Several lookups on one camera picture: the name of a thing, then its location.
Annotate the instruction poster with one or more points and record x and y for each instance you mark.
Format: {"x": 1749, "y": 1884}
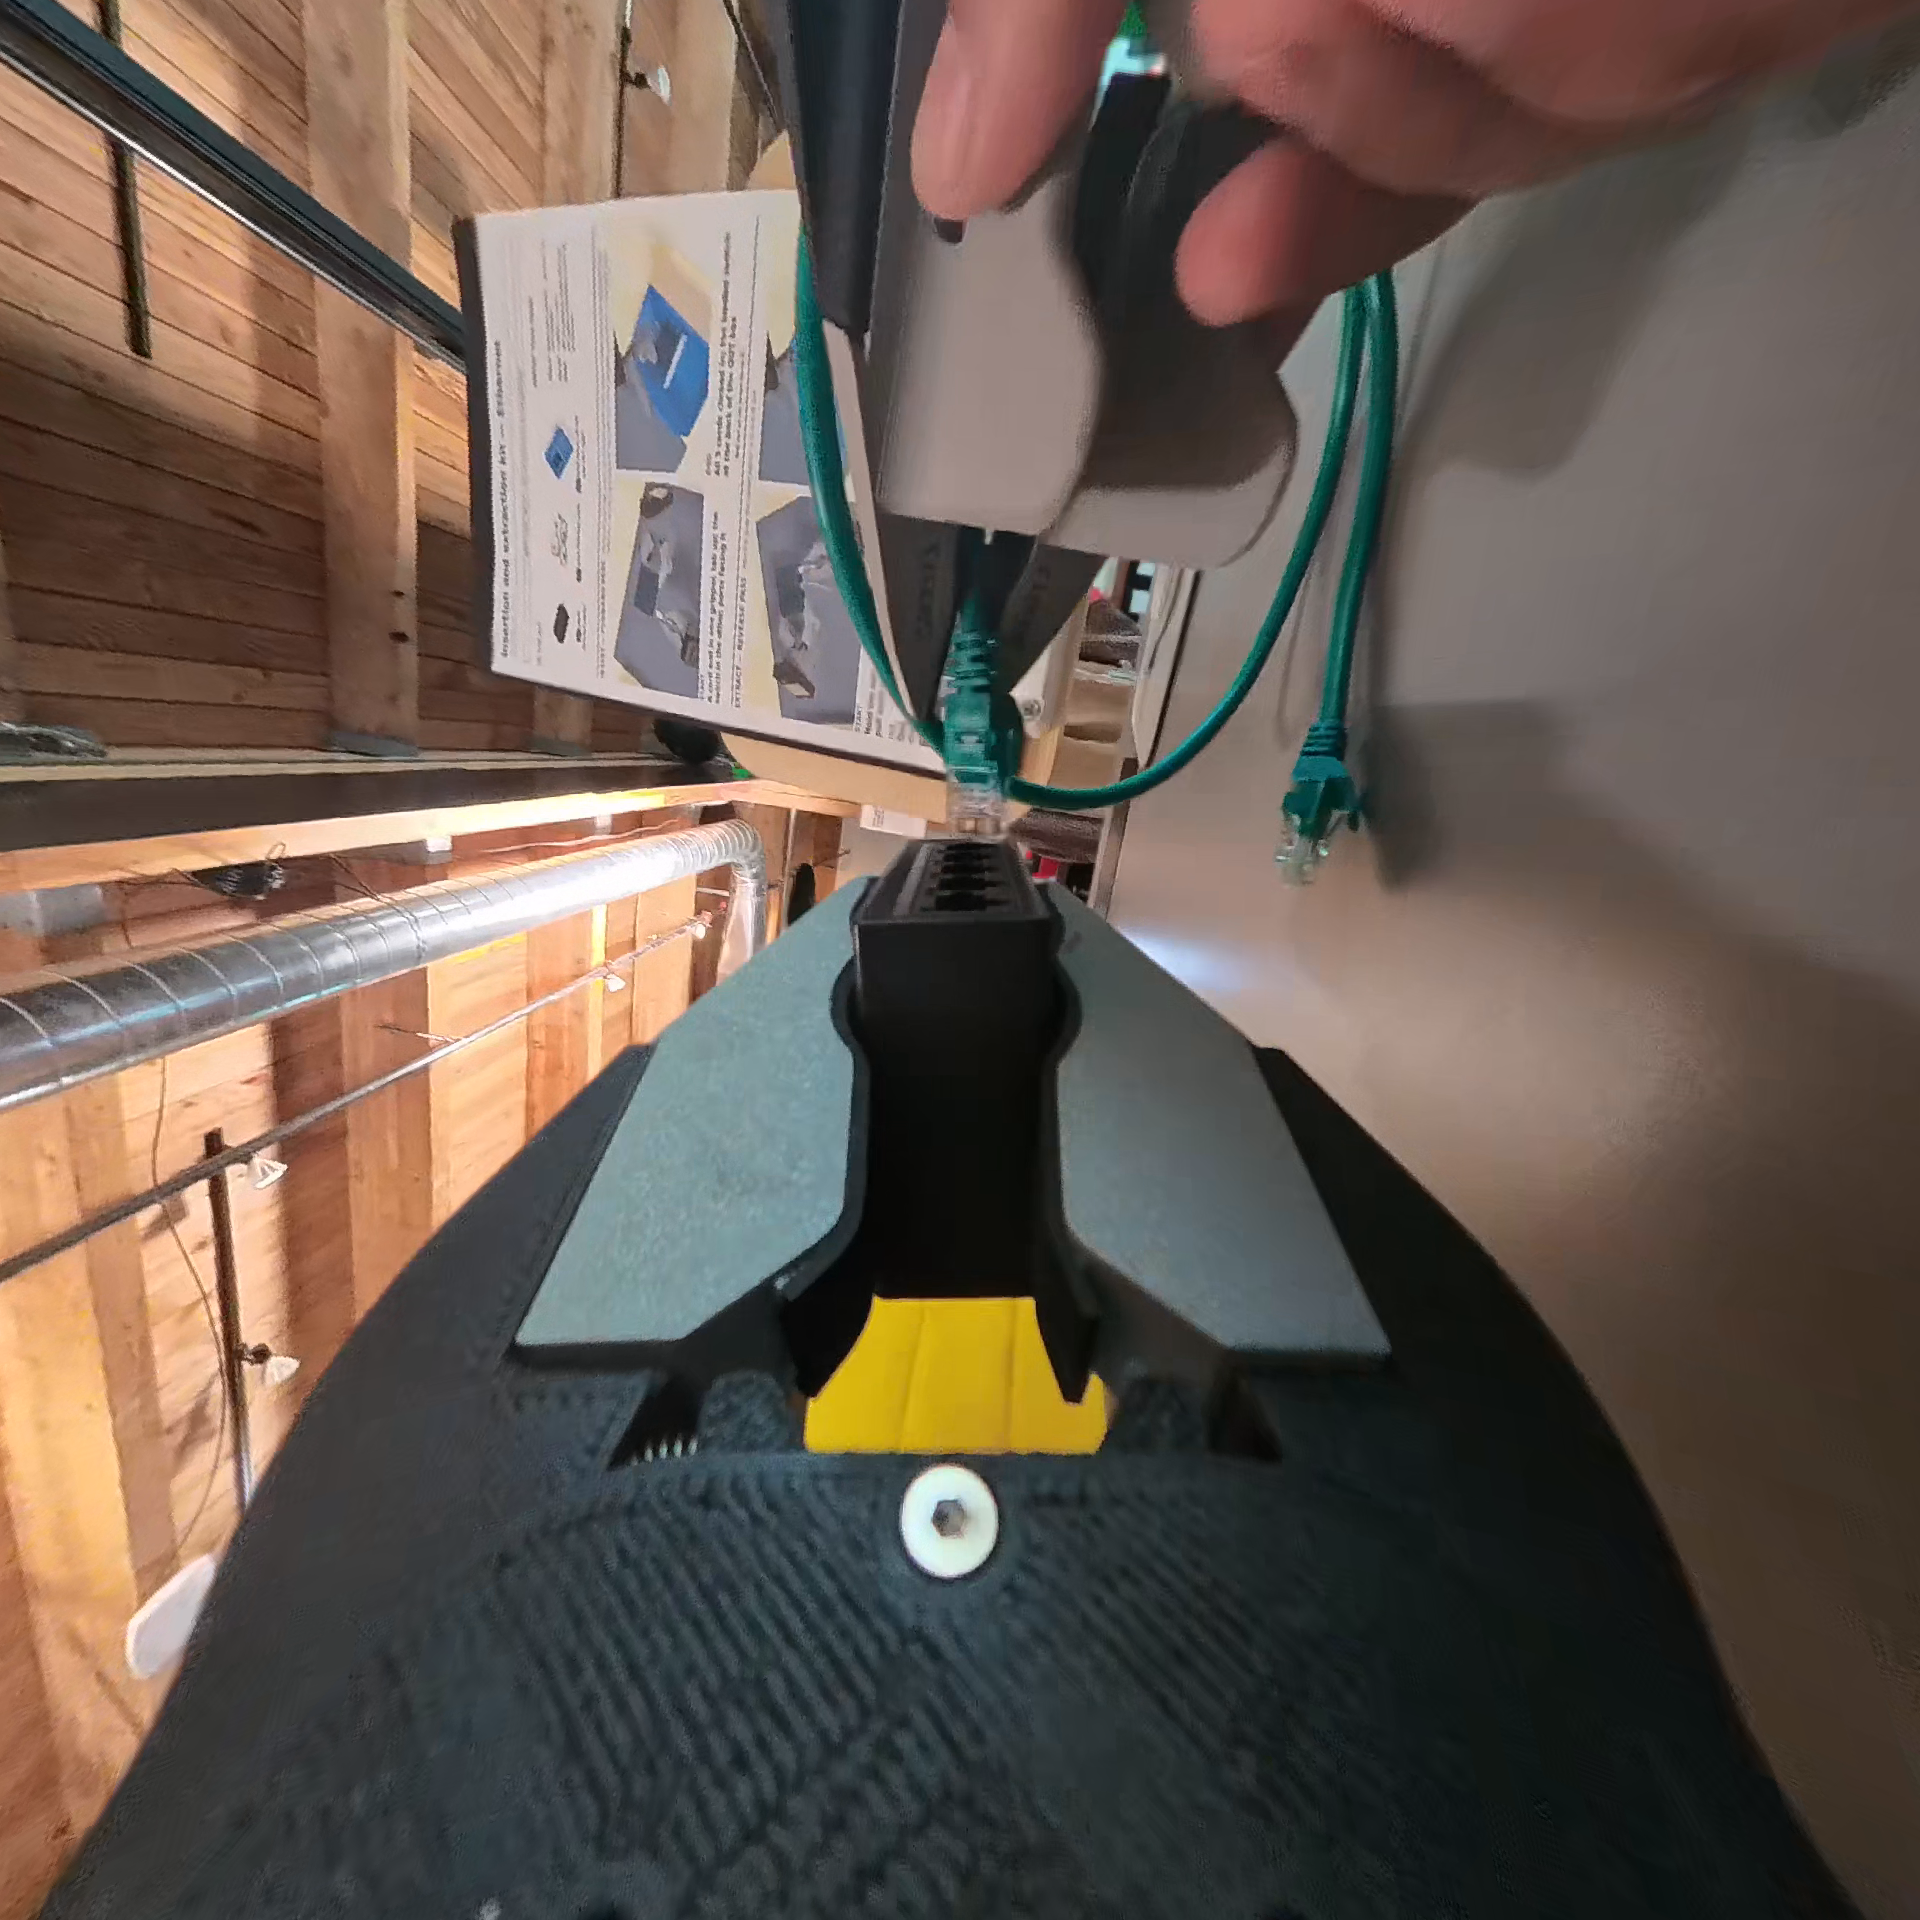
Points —
{"x": 631, "y": 450}

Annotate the metal duct pipe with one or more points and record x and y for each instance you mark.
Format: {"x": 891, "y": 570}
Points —
{"x": 300, "y": 962}

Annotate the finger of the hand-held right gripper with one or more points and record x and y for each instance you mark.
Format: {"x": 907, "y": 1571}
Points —
{"x": 1052, "y": 601}
{"x": 915, "y": 617}

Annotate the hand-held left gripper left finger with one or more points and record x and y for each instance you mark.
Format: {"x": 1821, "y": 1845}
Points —
{"x": 707, "y": 1185}

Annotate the person's right hand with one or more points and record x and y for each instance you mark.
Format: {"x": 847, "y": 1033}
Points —
{"x": 1427, "y": 76}

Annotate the white lamp shade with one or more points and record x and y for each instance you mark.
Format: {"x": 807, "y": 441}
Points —
{"x": 167, "y": 1621}

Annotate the black ceiling rail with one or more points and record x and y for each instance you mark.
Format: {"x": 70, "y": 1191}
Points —
{"x": 225, "y": 166}

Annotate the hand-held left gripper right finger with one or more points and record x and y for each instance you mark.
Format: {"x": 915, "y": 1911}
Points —
{"x": 1202, "y": 1185}

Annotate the black ethernet switch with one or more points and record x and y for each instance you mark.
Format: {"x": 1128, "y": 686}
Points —
{"x": 955, "y": 1111}

